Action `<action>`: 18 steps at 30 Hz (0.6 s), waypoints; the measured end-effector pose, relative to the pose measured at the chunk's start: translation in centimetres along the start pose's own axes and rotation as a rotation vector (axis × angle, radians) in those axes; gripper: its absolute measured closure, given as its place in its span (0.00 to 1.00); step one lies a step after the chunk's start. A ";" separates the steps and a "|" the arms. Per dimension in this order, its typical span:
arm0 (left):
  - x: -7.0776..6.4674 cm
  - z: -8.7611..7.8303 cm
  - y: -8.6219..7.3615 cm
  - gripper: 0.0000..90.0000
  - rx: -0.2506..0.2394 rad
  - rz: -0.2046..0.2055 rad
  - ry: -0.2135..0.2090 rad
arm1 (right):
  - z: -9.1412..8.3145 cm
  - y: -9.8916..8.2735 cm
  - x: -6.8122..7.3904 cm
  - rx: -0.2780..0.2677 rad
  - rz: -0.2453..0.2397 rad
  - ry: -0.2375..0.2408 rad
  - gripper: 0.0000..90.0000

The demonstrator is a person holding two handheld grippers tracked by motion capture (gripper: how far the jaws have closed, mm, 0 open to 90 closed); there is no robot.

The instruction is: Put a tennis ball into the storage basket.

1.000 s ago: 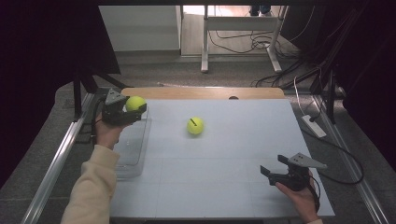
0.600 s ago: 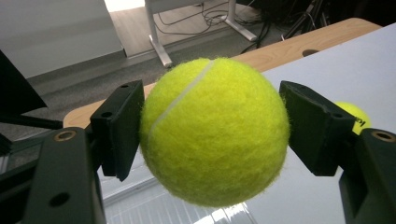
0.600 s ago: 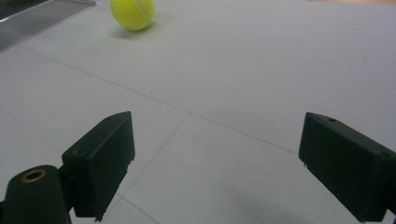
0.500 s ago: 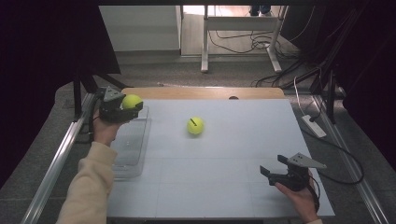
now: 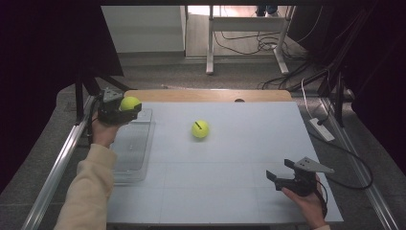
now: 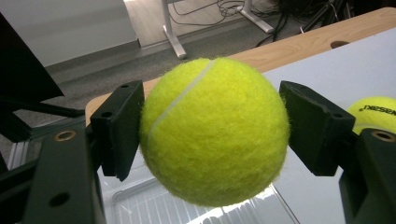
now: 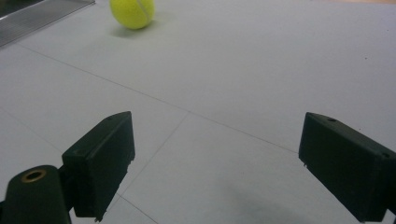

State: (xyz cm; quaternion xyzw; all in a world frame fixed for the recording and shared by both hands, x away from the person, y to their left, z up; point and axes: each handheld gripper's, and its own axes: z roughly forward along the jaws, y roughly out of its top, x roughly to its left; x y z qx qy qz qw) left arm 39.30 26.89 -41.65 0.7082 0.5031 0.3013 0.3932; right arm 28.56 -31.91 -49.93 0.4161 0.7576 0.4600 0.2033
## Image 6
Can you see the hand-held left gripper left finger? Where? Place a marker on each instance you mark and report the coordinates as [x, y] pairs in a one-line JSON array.
[[118, 130]]

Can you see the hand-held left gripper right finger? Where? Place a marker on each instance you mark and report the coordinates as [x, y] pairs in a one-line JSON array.
[[314, 130]]

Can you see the yellow tennis ball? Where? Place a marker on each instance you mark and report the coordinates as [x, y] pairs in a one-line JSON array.
[[214, 137], [376, 119]]

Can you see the clear plastic tray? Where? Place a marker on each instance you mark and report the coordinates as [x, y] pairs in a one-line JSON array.
[[149, 207]]

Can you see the white panel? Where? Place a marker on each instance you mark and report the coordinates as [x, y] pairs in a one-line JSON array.
[[68, 28]]

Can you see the aluminium rail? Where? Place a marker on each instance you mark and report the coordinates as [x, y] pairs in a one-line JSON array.
[[18, 154]]

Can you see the white desk frame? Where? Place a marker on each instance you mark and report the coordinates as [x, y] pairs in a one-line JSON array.
[[172, 37]]

